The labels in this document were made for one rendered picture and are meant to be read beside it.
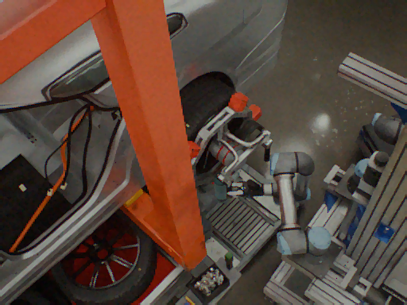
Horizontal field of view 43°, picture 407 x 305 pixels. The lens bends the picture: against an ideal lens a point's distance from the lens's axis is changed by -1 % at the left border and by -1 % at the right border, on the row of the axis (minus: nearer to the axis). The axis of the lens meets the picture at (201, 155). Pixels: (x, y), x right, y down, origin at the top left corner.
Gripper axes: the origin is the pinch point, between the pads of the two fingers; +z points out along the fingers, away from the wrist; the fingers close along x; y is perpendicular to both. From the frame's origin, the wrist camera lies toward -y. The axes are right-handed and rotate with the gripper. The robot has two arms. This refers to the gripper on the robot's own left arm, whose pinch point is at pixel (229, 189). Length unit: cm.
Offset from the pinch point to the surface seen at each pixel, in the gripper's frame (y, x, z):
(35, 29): -186, -53, 43
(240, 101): -33, 39, -9
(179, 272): 44, -34, 34
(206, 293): 26, -53, 16
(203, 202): 60, 22, 19
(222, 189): 14.4, 7.8, 4.4
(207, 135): -29.2, 19.3, 10.7
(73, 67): -102, 10, 65
